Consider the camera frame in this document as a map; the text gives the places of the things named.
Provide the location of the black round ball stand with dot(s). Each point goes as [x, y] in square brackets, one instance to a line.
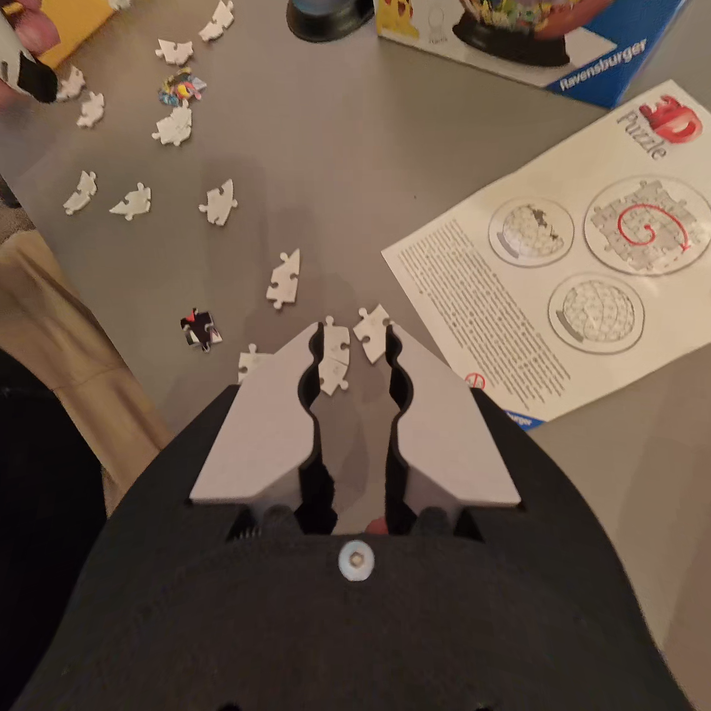
[327, 28]

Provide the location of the person's left hand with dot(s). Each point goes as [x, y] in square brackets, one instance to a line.
[41, 30]

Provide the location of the white puzzle instruction sheet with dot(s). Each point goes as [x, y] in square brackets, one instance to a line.
[500, 277]

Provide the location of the joined white puzzle piece pair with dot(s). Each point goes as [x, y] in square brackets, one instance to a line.
[336, 344]

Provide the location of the scattered loose white puzzle pieces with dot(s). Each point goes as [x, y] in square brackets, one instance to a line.
[219, 203]

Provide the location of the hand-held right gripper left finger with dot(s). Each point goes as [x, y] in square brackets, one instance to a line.
[255, 444]

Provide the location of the single white puzzle piece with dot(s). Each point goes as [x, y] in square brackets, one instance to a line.
[371, 330]

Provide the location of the person's black jacket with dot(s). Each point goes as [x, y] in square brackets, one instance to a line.
[33, 500]

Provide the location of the blue puzzle box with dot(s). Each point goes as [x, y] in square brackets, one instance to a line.
[600, 66]

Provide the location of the person's beige trousers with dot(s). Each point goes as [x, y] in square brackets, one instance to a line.
[55, 333]

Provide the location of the colourful joined puzzle pieces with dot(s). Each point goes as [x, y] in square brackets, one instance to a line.
[180, 89]

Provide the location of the black and red puzzle piece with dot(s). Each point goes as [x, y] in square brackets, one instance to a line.
[200, 327]

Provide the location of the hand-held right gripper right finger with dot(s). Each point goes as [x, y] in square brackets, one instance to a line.
[455, 444]

